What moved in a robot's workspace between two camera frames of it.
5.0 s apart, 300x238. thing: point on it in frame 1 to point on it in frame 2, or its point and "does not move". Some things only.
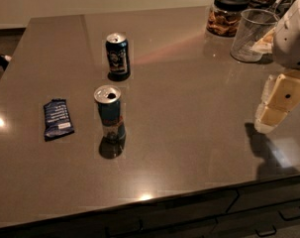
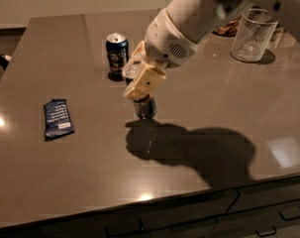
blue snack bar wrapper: [56, 120] does not move
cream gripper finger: [267, 89] to [136, 63]
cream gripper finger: [287, 92] to [146, 82]
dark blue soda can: [118, 59] does not move
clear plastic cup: [253, 30] does not move
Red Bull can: [108, 99] to [146, 107]
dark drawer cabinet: [275, 208] does not move
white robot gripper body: [292, 42] to [165, 44]
